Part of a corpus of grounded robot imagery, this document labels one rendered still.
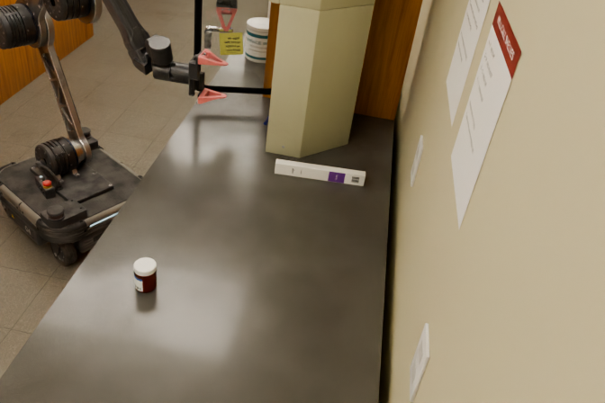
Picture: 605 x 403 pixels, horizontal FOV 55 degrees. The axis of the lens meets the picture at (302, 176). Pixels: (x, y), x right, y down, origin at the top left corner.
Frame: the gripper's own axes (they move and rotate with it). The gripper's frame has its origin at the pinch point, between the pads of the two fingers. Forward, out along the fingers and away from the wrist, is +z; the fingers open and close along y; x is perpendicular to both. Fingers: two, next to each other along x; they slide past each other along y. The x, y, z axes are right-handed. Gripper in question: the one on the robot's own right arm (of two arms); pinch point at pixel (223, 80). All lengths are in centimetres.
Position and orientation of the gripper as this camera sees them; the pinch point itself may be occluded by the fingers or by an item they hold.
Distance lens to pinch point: 164.9
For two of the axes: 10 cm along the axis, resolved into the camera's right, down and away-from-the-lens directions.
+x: 1.6, -5.4, 8.3
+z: 9.8, 1.8, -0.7
